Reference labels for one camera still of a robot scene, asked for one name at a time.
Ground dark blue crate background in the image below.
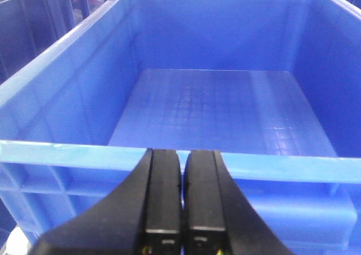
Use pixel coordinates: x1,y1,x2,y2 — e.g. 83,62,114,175
1,0,107,82

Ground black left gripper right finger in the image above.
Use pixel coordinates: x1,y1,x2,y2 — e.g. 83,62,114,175
183,150,292,254

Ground large blue bin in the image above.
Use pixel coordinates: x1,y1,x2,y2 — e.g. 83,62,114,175
1,0,360,254

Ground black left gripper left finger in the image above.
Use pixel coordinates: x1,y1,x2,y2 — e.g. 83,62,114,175
30,149,181,254

